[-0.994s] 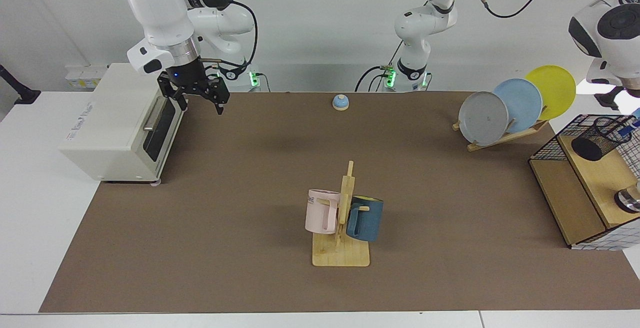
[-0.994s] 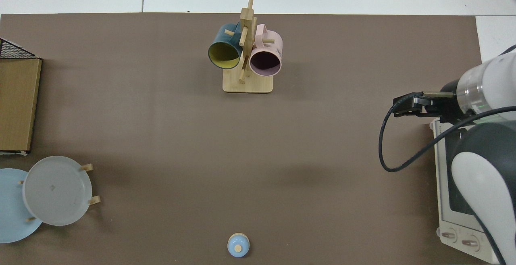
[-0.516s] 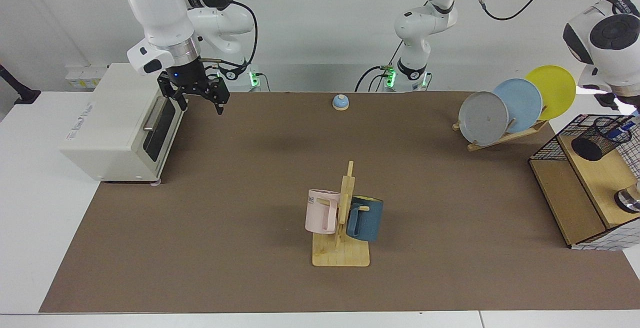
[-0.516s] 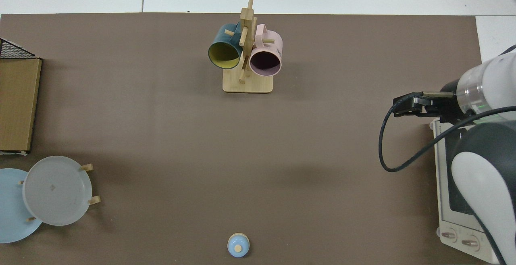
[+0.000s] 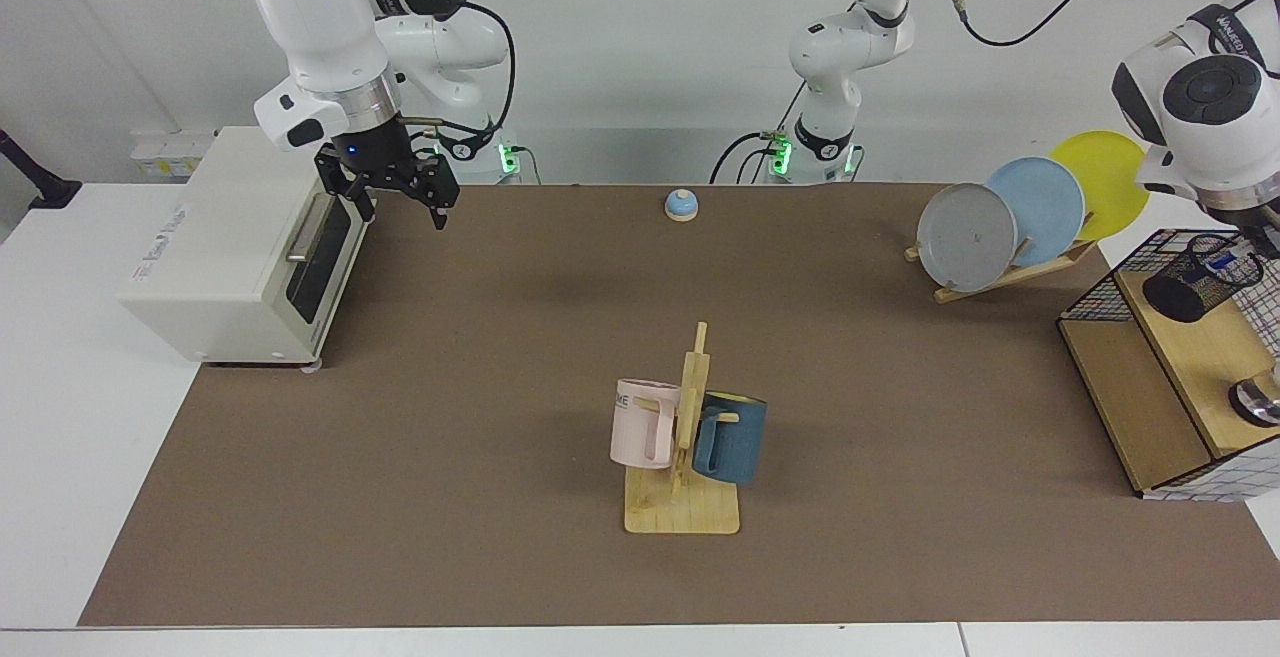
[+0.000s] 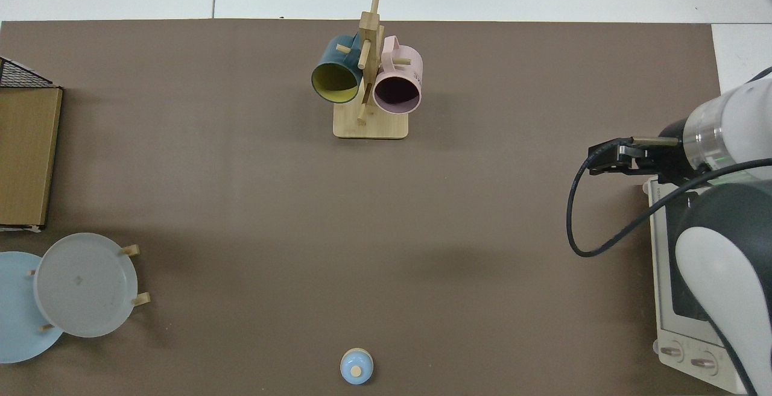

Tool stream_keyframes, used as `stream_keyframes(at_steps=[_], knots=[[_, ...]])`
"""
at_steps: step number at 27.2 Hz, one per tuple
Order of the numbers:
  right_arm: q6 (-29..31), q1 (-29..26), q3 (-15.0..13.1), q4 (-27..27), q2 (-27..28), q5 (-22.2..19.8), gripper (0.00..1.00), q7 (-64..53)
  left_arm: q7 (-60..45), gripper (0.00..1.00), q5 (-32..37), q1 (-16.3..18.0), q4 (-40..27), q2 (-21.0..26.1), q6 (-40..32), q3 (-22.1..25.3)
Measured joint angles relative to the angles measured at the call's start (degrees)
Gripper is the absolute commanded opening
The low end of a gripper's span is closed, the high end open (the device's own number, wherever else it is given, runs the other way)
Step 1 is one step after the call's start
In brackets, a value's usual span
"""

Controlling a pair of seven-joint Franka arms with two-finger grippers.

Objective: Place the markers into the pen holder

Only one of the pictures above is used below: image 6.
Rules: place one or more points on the small blue round thing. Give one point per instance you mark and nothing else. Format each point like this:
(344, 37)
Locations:
(356, 367)

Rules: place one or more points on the brown table cloth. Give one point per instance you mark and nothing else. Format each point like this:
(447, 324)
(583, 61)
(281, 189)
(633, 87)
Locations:
(241, 203)

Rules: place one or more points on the light blue plate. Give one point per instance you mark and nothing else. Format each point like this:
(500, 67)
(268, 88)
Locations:
(15, 317)

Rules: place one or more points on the wooden cup stand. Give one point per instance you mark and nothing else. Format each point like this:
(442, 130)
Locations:
(371, 128)

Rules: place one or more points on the pink cup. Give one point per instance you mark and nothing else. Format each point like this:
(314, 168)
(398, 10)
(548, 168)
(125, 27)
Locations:
(389, 70)

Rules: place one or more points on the dark teal cup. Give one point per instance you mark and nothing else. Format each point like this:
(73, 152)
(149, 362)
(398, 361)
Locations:
(329, 61)

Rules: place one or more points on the grey plate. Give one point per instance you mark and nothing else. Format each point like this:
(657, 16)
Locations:
(84, 284)

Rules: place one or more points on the wooden plate rack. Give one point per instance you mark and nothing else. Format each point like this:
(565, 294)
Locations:
(140, 299)

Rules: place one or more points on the pale toaster oven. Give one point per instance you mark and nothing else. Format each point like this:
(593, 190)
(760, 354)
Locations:
(663, 299)

